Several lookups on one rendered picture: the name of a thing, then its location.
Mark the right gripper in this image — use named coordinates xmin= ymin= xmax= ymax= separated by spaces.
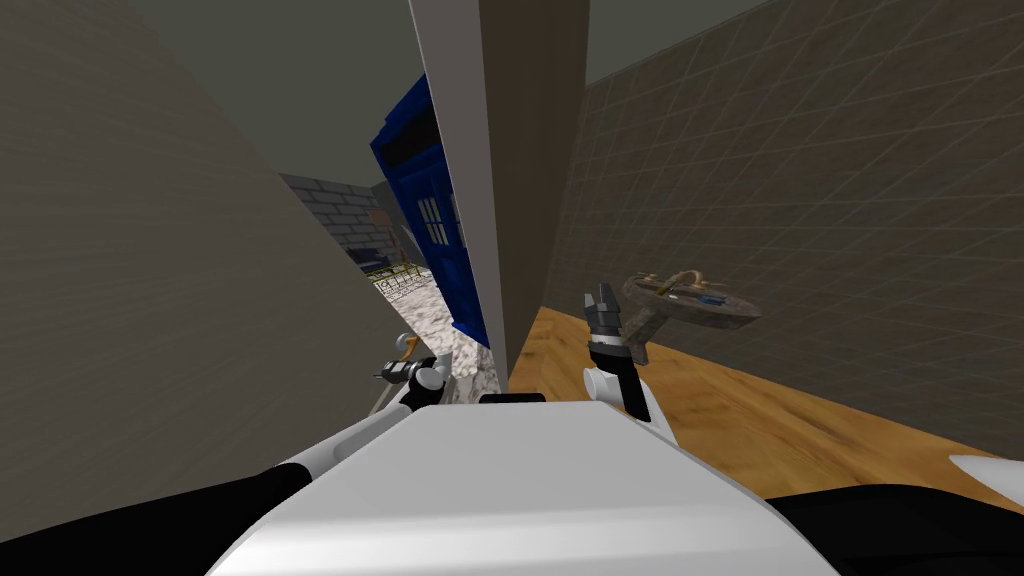
xmin=584 ymin=282 xmax=625 ymax=345

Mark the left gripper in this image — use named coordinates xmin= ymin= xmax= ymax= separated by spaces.
xmin=373 ymin=359 xmax=421 ymax=386

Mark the blue booth cabinet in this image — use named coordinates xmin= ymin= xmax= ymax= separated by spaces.
xmin=368 ymin=72 xmax=492 ymax=350

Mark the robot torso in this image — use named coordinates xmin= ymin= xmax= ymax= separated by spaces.
xmin=205 ymin=392 xmax=843 ymax=576

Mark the beige door leaf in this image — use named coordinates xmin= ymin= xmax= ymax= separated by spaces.
xmin=0 ymin=0 xmax=449 ymax=545

